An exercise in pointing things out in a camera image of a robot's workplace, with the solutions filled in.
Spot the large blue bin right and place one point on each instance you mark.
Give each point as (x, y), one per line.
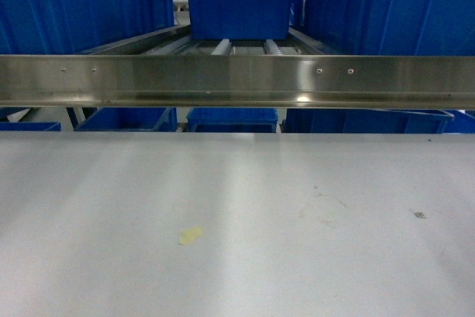
(390, 27)

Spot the large blue bin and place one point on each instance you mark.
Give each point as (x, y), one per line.
(390, 27)
(71, 26)

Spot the steel shelf front rail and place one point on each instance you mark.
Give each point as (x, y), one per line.
(314, 81)

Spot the large blue bin left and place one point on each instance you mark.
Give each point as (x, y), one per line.
(71, 26)

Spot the blue bin center shelf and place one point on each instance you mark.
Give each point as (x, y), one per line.
(239, 19)

